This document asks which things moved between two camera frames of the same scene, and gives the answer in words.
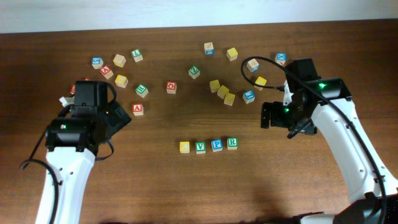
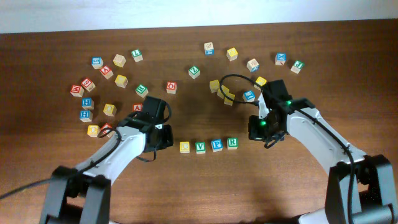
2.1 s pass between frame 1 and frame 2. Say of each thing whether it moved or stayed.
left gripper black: moved
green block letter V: stayed
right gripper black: moved
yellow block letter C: stayed
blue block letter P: stayed
